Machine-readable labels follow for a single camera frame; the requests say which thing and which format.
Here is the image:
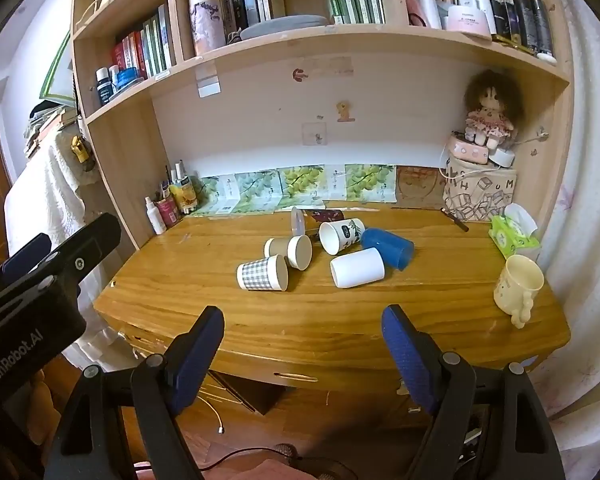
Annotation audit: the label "row of black bottles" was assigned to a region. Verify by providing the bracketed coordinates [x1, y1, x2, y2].
[495, 0, 557, 65]

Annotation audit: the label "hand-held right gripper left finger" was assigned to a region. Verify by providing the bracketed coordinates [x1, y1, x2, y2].
[44, 305, 226, 480]

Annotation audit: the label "pile of papers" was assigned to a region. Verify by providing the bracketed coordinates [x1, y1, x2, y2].
[24, 101, 81, 158]

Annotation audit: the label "row of red green books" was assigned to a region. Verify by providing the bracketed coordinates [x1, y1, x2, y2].
[112, 4, 173, 79]

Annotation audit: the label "white charging cable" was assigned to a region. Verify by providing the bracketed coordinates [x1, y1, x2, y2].
[202, 394, 227, 434]

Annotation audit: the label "pink box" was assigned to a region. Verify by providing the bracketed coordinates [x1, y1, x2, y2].
[447, 132, 491, 165]

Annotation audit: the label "dark flat packet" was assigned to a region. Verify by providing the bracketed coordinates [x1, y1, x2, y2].
[307, 208, 346, 226]

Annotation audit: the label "wooden desk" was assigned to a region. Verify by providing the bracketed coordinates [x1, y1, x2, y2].
[94, 205, 571, 417]

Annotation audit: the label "white floral curtain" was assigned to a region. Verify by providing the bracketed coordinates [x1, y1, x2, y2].
[532, 0, 600, 423]

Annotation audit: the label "small white bottles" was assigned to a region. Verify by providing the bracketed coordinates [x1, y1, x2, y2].
[166, 159, 192, 187]

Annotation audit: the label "cream mug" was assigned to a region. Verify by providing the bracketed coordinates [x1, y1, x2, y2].
[494, 254, 545, 329]

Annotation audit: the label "pink cloth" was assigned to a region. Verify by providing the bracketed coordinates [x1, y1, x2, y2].
[132, 456, 331, 480]

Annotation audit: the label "translucent purple cup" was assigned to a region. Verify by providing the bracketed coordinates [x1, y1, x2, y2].
[290, 206, 309, 239]

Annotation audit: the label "blue plastic cup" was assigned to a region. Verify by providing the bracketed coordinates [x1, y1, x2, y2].
[361, 227, 415, 272]

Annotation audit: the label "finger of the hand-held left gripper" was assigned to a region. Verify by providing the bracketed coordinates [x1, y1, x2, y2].
[27, 212, 122, 291]
[0, 232, 54, 293]

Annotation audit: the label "dark pen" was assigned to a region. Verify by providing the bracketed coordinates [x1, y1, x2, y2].
[441, 207, 470, 234]

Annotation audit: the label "white spray bottle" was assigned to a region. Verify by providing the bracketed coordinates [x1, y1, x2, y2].
[145, 196, 167, 235]

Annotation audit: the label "plain white cup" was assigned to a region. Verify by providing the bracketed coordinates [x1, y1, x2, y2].
[329, 248, 385, 289]

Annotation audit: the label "grey round cushion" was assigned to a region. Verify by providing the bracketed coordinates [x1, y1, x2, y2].
[239, 14, 328, 41]

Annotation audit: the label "white floral cylinder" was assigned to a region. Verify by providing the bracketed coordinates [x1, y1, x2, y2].
[187, 0, 227, 57]

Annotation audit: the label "blue jar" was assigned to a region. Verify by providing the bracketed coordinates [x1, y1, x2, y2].
[116, 67, 146, 92]

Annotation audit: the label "green tissue pack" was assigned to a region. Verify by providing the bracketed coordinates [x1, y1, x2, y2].
[488, 203, 542, 260]

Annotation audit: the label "white paper label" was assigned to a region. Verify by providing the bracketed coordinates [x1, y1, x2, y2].
[196, 60, 222, 100]

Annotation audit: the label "white cream jar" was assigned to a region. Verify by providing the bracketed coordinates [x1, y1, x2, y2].
[442, 4, 492, 37]

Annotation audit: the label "white round device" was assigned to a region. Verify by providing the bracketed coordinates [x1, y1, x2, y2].
[489, 147, 516, 169]

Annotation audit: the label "brown drawn cardboard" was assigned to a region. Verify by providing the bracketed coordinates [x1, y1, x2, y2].
[396, 165, 448, 208]

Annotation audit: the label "row of dark books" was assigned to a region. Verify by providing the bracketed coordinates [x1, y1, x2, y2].
[215, 0, 287, 32]

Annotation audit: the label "yellow toy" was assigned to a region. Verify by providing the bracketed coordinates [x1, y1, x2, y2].
[70, 135, 92, 164]

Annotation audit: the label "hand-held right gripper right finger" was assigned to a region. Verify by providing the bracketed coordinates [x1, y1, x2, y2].
[381, 304, 567, 480]

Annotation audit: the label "brown paper cup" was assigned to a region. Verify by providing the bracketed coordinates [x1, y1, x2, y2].
[264, 237, 291, 260]
[286, 234, 314, 270]

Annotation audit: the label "white leaf print cup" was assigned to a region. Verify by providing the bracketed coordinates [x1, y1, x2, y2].
[318, 218, 366, 256]

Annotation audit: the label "white lace cloth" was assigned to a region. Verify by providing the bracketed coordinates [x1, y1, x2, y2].
[5, 132, 131, 368]

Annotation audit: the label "dark ink bottle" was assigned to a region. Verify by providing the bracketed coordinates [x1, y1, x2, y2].
[96, 67, 114, 106]

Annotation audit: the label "pink jar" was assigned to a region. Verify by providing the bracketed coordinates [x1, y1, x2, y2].
[156, 195, 182, 227]

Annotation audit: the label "black cable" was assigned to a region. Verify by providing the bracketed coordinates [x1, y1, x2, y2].
[200, 442, 303, 480]

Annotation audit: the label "wooden bookshelf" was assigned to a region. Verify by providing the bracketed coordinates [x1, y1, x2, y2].
[70, 0, 576, 271]

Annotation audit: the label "curly hair rag doll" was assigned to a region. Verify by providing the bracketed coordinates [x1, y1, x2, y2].
[462, 69, 523, 150]

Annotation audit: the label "green framed picture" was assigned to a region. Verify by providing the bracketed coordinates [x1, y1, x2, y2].
[40, 30, 77, 107]

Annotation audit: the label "plaid paper cup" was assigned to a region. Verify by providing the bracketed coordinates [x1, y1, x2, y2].
[236, 254, 289, 292]

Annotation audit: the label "grape print folded paper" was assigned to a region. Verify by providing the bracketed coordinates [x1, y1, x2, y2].
[190, 163, 397, 217]

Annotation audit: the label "printed canvas bag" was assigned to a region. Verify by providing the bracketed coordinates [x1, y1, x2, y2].
[442, 157, 518, 222]

